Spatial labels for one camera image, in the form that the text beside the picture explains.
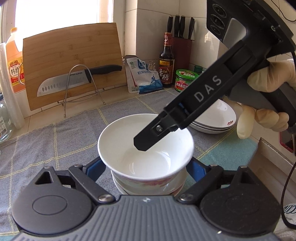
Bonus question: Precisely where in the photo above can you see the dark vinegar bottle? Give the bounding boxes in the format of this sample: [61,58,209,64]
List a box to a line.
[158,33,175,88]

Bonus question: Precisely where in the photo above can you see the right hand in beige glove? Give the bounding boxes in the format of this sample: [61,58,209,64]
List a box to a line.
[236,60,296,140]

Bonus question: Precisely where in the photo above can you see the white fruit-print deep plate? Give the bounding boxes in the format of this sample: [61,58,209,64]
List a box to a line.
[191,126,229,135]

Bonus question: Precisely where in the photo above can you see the orange cooking wine jug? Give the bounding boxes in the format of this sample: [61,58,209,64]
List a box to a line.
[6,27,26,93]

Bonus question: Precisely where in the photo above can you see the large white fruit-print plate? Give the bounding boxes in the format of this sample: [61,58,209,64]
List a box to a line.
[194,99,236,129]

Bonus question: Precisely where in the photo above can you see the bamboo cutting board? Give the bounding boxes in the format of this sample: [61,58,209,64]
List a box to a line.
[23,23,126,110]

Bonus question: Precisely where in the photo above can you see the black-handled santoku knife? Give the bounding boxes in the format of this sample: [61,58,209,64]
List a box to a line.
[37,65,122,97]

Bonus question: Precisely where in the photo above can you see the white bowl pink flowers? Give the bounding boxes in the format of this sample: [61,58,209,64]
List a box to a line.
[97,113,195,189]

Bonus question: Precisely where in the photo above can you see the white blue salt bag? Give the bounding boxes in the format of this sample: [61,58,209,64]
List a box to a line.
[125,55,163,94]

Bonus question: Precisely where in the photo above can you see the glass jar green lid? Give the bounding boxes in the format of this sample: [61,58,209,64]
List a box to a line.
[0,93,13,143]

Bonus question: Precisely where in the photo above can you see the cardboard box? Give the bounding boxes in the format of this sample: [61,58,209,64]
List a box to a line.
[248,138,295,201]

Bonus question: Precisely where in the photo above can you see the dark red knife block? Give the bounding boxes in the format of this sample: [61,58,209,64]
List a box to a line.
[172,37,193,74]

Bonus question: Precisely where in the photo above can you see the white bowl pale floral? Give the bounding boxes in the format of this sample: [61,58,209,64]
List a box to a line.
[113,179,185,196]

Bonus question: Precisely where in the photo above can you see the green lidded sauce jar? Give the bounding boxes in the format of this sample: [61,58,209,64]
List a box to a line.
[175,69,199,92]

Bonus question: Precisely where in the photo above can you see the grey checked table cloth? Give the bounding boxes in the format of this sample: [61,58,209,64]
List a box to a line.
[1,87,258,240]

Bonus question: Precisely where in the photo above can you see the white bowl pink floral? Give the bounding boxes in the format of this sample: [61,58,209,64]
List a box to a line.
[111,168,188,193]

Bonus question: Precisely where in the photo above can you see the tall plastic bag roll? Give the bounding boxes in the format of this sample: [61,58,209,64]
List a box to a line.
[0,43,25,130]

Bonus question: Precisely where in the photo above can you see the metal wire board rack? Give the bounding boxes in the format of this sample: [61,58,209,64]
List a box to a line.
[58,64,106,118]

